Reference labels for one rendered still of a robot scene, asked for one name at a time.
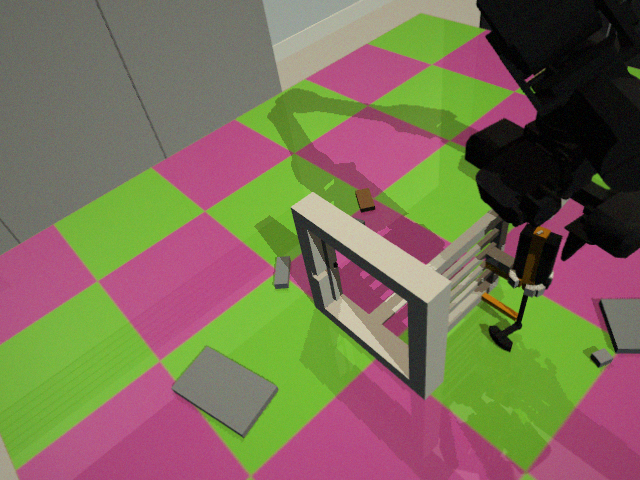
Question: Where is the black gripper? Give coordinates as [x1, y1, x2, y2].
[465, 112, 640, 262]

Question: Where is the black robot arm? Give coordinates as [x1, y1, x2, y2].
[476, 0, 640, 227]

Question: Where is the brown rectangular block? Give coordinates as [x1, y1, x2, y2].
[355, 188, 375, 212]

